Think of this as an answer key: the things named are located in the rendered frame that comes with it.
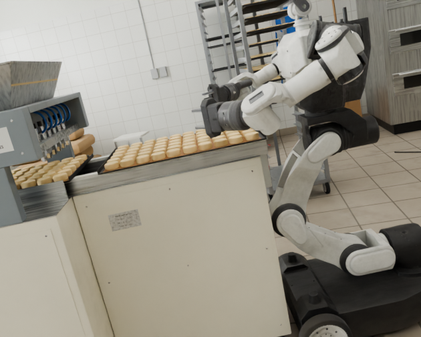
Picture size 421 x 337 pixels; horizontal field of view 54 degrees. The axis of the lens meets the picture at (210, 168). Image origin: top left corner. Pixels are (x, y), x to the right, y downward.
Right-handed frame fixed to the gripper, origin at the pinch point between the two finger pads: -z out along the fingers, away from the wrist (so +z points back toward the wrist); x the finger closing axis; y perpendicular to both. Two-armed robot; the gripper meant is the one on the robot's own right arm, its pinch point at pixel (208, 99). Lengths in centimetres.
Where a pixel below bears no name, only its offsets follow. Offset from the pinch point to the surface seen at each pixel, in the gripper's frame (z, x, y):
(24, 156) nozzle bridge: -89, 1, 4
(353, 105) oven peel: 360, -77, -94
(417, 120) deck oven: 329, -91, -11
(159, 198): -52, -27, 14
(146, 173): -53, -17, 12
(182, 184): -45, -23, 21
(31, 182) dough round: -82, -11, -15
